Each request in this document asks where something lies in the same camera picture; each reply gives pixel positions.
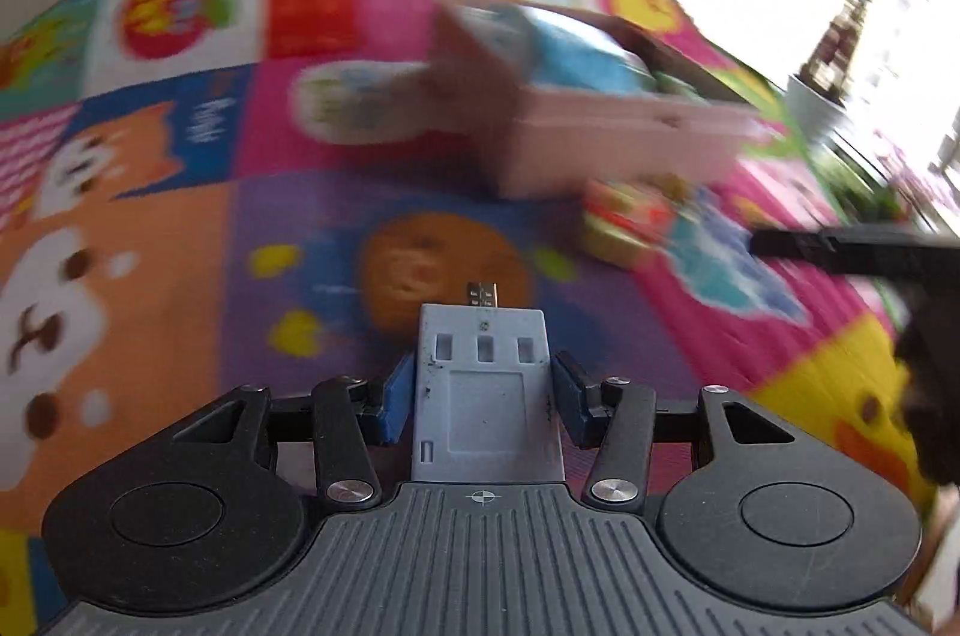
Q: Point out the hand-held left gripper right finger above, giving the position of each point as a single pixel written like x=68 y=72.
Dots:
x=574 y=400

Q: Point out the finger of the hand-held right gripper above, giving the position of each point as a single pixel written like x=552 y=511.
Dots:
x=847 y=250

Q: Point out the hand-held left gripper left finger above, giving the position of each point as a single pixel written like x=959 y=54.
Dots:
x=397 y=400

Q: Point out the white card-shaped adapter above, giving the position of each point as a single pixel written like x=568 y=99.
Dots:
x=484 y=411

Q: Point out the pink cardboard box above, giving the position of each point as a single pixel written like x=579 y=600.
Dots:
x=600 y=141

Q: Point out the blue and white packet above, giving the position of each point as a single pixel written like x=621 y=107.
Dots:
x=581 y=55

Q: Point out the potted plant in white pot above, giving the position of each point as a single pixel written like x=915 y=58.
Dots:
x=821 y=81

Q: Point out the colourful printed blanket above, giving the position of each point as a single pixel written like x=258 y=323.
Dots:
x=225 y=216

